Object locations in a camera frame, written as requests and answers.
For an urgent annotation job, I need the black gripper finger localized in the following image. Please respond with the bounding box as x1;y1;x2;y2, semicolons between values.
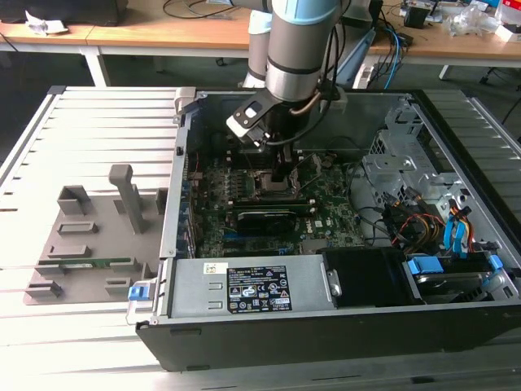
272;144;296;183

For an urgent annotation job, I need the metal socket cover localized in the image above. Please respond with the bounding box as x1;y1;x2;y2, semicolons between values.
291;153;325;192

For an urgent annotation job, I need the CPU socket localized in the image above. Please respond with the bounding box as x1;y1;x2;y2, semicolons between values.
254;169;302;200

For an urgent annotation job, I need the black graphics card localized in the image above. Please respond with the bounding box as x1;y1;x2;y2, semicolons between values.
234;209;300;236

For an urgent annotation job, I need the green motherboard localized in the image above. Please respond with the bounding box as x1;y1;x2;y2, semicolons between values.
185;152;367;260

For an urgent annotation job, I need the white power strip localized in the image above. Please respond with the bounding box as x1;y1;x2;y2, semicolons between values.
352;64;374;90

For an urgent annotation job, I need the silver metal drive cage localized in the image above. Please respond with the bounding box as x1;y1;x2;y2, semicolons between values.
360;130;473;213

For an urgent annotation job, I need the black fan shroud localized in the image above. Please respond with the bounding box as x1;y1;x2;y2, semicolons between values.
321;247;420;309

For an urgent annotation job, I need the silver power supply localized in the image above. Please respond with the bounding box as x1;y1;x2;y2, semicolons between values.
166;254;339;321

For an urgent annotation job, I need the wooden desk with white legs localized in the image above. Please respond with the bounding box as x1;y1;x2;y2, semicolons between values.
0;7;253;88

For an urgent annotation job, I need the small black box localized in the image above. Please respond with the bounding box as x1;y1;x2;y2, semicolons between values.
405;6;428;29

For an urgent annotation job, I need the blue disk carrier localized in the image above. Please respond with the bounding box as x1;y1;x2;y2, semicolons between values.
405;254;504;282

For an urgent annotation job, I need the black open PC case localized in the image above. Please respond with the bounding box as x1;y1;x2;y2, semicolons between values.
125;87;521;371

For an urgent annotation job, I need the wooden desk with clutter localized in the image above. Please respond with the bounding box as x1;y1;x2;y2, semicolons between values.
368;15;521;81

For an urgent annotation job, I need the grey parts rack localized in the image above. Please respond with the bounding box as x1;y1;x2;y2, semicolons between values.
20;162;169;306

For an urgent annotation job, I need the hard disk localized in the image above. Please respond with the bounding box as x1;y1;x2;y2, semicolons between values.
413;270;489;305

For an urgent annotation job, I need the clear plastic bag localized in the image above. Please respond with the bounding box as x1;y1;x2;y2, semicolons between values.
443;7;496;37

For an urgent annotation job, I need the black chair base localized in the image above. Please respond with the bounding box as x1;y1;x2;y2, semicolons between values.
479;67;521;86

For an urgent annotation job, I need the black bag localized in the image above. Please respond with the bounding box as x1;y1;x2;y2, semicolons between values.
0;0;127;25

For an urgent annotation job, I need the red and white box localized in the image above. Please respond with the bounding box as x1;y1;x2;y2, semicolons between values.
497;0;521;42

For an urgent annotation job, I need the white crumpled paper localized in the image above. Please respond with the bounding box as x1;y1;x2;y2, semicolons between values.
24;10;69;36

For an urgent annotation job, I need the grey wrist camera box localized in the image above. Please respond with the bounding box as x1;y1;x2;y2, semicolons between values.
225;97;272;146

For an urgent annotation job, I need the blue cable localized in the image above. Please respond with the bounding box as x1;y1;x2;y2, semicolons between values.
382;24;405;90

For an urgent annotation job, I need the coloured power wire bundle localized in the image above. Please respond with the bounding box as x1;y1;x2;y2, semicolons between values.
382;195;447;249

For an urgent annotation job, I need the blue flat wire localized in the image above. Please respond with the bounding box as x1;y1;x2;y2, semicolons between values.
452;206;473;257
442;219;459;257

